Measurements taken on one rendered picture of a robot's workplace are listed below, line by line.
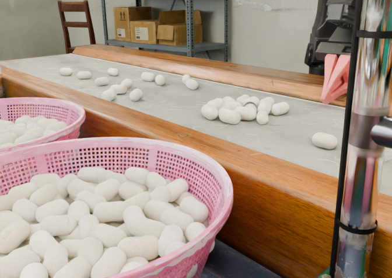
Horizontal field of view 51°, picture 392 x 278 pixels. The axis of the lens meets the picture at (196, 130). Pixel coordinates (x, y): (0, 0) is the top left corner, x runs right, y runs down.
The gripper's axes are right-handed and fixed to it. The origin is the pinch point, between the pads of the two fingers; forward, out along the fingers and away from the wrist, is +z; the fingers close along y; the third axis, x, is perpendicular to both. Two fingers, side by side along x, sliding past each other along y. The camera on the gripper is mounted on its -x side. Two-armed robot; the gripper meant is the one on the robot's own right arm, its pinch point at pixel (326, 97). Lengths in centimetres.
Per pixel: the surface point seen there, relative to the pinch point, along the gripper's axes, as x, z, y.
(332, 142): -9.5, 12.8, 10.9
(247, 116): -8.3, 11.6, -4.5
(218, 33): 124, -130, -210
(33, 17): 80, -95, -462
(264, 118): -8.1, 11.2, -1.5
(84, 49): 3, -4, -95
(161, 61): 3, -4, -52
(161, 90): -4.9, 8.7, -32.0
